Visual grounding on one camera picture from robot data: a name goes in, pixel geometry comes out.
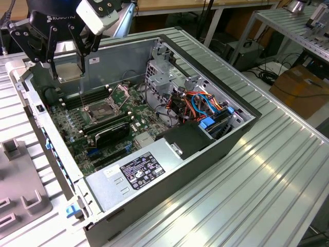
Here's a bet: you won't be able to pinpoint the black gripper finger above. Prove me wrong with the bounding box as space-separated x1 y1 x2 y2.
66 23 103 74
7 22 59 80

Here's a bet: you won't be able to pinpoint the silver CPU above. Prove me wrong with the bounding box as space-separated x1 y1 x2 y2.
55 61 85 83

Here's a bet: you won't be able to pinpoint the black RAM slot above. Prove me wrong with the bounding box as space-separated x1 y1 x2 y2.
60 86 108 100
61 89 111 103
64 92 113 107
67 95 114 110

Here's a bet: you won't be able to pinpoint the CPU socket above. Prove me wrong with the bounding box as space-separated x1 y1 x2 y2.
86 100 122 125

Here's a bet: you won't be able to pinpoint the black expansion slot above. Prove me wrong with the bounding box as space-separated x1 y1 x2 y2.
92 149 130 171

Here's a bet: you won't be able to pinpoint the black case fan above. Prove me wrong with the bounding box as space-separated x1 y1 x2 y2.
42 86 57 107

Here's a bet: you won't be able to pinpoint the dark RAM stick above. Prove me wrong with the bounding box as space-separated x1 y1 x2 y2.
83 117 134 138
79 112 134 134

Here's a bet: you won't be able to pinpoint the grey metal drive cage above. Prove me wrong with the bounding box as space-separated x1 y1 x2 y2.
145 38 191 104

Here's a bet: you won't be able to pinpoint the green motherboard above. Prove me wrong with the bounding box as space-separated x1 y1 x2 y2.
48 84 170 178

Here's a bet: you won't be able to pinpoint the black graphics card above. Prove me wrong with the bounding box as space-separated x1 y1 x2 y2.
94 122 131 149

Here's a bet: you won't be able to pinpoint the wooden desk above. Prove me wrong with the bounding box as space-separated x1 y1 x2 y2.
0 0 281 26

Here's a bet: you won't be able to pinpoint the silver chipset heatsink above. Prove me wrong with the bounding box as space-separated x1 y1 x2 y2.
135 133 155 148

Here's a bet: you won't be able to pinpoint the white sticker on power supply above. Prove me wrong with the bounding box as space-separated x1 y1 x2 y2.
102 164 121 178

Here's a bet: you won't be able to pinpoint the black plastic shroud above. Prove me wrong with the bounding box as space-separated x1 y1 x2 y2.
155 120 216 158

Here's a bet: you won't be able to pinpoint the black printed label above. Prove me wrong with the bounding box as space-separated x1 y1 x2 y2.
119 153 165 191

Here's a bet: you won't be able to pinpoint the grey parts rack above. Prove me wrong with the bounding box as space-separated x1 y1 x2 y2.
0 138 54 228

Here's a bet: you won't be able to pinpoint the silver power supply unit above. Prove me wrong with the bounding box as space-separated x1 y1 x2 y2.
86 137 185 213

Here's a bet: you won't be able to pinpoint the blue disk carrier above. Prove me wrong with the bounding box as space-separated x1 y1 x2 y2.
199 117 216 131

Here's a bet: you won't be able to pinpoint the blue case latch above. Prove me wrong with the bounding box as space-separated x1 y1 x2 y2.
65 204 82 220

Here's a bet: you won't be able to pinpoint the open grey PC case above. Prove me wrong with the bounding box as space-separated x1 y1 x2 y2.
5 33 263 247

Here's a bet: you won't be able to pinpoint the black equipment box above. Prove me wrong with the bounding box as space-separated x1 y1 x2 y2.
226 38 266 73

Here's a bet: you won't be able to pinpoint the metal slat side table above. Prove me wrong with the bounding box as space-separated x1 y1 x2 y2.
228 0 329 65

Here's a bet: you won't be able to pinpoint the brown cardboard box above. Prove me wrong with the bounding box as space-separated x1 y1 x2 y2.
268 64 329 120

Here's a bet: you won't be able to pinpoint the silver round drum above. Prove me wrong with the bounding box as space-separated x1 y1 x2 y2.
286 0 306 13

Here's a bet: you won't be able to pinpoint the grey metal fixture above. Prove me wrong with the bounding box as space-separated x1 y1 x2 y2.
305 2 329 40

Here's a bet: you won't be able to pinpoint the metal socket cover frame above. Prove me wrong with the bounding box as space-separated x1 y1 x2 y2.
106 83 133 104

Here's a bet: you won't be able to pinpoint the black wire bundle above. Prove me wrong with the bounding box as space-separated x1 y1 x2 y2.
154 102 181 127

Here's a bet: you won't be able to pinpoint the orange wire bundle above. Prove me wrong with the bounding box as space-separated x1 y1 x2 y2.
179 90 225 122

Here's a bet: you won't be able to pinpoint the blue wire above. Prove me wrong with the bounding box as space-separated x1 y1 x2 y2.
191 94 214 116

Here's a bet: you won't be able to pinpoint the silver metal bracket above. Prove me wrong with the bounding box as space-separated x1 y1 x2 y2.
166 141 184 158

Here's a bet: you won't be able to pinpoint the black floor cables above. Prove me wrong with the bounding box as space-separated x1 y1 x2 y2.
254 52 302 86

